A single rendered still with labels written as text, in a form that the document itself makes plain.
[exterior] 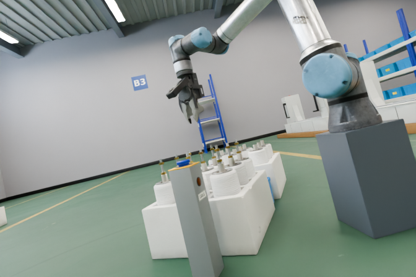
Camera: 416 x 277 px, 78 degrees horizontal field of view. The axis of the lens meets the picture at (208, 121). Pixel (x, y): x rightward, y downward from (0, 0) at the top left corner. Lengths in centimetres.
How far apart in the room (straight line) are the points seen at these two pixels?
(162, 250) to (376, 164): 73
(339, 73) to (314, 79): 6
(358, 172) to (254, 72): 689
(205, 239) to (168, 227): 24
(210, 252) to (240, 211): 15
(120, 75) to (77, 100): 133
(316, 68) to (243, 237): 53
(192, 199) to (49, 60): 787
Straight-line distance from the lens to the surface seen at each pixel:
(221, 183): 86
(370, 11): 973
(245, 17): 107
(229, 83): 740
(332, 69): 74
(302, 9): 82
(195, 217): 75
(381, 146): 87
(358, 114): 87
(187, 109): 107
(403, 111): 291
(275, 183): 135
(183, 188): 74
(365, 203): 86
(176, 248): 99
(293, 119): 534
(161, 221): 98
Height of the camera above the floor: 38
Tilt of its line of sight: 4 degrees up
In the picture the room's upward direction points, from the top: 14 degrees counter-clockwise
